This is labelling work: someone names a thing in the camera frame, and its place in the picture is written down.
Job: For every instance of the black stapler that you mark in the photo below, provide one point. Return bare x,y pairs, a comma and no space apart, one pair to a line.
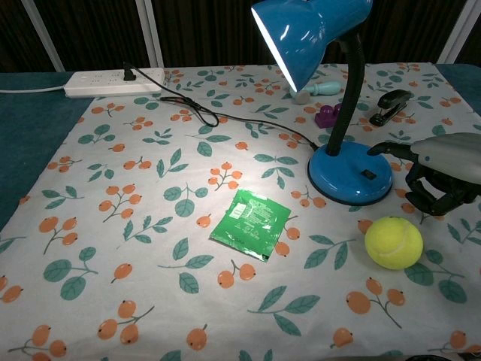
391,106

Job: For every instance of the blue desk lamp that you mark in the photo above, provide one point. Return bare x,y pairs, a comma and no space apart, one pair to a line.
349,176

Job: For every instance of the white power strip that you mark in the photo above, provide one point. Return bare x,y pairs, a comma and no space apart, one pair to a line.
112,83

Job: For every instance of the green foil packet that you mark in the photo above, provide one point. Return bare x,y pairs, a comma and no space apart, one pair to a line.
251,225

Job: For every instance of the yellow tennis ball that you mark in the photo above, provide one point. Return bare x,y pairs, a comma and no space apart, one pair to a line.
393,243

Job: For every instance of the purple toy block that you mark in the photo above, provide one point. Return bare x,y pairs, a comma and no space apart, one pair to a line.
327,115

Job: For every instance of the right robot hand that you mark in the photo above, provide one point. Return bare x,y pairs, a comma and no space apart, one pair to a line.
447,158

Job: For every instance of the fruit patterned tablecloth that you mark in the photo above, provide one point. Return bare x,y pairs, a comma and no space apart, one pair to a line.
150,225

